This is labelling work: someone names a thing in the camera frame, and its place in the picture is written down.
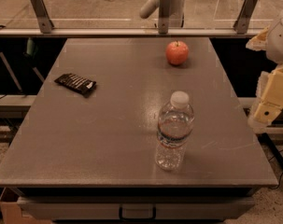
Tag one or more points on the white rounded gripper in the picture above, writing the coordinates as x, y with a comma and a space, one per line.
279, 44

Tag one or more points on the clear plastic water bottle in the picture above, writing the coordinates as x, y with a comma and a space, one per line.
175, 124

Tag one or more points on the red apple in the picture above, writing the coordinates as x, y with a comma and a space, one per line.
177, 52

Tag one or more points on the white pipe behind glass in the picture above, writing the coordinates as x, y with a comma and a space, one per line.
173, 9

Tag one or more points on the dark snack bar wrapper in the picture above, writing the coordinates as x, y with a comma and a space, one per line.
78, 84

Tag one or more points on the cardboard box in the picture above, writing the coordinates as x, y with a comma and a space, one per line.
12, 213

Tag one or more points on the horizontal metal rail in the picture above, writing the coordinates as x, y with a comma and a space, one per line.
125, 32

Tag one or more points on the right metal rail bracket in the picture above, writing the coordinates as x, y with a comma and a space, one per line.
242, 23

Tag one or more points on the metal rail bracket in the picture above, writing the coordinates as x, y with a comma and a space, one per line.
43, 18
164, 13
242, 23

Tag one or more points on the middle metal rail bracket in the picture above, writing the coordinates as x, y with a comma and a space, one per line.
164, 13

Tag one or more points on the grey drawer with handle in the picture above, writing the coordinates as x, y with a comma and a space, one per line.
100, 208

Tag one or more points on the left metal rail bracket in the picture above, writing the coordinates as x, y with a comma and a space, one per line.
43, 18

